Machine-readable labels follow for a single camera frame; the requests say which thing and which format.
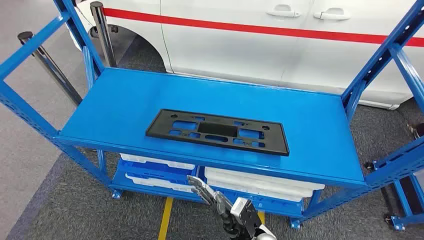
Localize blue wheeled metal rack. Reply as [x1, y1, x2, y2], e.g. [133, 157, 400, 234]
[364, 160, 424, 232]

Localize small white plastic bin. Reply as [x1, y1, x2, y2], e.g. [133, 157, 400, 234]
[125, 172, 196, 194]
[119, 152, 196, 171]

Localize small blue plastic bin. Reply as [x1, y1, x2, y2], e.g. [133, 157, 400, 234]
[117, 158, 200, 186]

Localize blue metal shelf rack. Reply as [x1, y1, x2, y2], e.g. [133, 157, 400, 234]
[0, 0, 424, 230]

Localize white car red stripe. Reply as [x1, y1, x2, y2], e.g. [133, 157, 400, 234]
[66, 0, 424, 111]

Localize black plastic panel part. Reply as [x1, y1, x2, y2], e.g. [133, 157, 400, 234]
[145, 108, 290, 157]

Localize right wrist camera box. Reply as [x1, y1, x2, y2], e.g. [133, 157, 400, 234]
[230, 197, 263, 233]

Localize large white plastic bin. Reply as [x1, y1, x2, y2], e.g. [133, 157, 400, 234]
[206, 180, 314, 203]
[204, 166, 326, 192]

